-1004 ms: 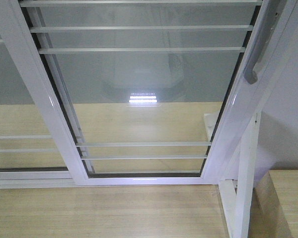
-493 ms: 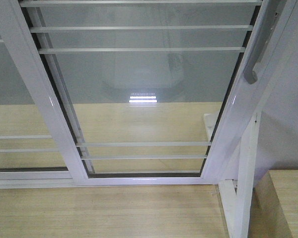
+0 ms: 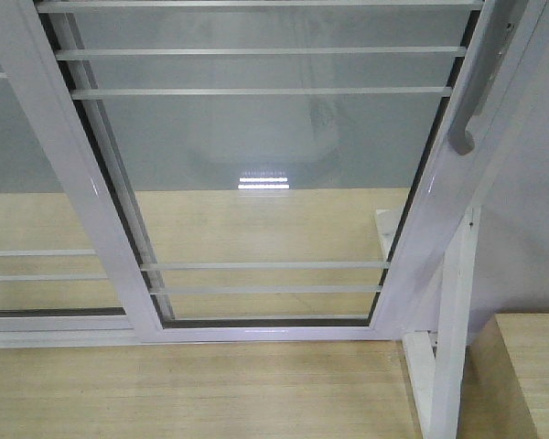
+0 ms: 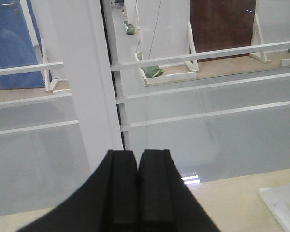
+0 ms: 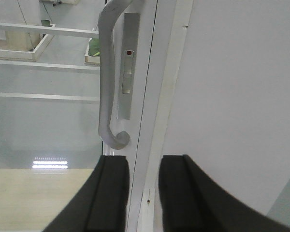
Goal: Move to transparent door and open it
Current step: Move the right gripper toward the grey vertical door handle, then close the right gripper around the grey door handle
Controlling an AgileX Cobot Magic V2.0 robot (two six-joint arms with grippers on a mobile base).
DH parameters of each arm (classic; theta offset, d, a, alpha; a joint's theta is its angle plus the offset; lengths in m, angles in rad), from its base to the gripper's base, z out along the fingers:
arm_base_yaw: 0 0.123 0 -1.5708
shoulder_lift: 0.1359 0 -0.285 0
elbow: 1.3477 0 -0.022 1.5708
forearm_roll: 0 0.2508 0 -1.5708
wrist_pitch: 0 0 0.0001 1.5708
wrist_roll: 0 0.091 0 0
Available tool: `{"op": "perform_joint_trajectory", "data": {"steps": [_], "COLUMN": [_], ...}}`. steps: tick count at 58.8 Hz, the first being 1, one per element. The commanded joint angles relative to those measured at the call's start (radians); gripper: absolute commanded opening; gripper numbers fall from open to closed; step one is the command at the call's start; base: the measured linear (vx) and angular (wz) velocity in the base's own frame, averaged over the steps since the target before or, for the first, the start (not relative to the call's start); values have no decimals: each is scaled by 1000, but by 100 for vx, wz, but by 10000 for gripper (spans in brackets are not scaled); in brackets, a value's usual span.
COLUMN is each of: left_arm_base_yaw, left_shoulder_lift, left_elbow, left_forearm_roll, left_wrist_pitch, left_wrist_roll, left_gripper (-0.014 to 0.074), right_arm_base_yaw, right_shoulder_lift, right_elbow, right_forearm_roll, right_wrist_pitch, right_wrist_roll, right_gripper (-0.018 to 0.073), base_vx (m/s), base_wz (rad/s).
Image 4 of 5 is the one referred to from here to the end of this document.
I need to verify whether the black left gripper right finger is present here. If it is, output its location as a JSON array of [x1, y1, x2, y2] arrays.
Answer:
[[138, 149, 220, 232]]

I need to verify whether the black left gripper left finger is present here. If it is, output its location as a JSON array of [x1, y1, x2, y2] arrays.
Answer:
[[20, 150, 138, 232]]

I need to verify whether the white framed sliding glass door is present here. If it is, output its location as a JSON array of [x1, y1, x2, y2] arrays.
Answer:
[[103, 0, 290, 182]]

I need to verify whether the blue door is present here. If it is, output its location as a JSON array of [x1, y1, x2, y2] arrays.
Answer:
[[0, 0, 45, 90]]

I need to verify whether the dark brown wooden door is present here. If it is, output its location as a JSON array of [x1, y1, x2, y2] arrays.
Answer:
[[190, 0, 256, 53]]

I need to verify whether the light wooden base platform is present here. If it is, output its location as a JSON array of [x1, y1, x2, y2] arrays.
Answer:
[[0, 166, 290, 232]]

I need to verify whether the fixed white framed glass panel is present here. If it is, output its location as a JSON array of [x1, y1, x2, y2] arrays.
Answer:
[[0, 0, 121, 217]]

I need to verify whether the distant green sandbag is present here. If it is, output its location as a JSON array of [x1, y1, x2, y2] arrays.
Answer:
[[141, 65, 165, 78]]

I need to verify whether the far green sandbag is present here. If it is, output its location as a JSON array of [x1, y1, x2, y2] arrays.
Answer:
[[123, 21, 136, 35]]

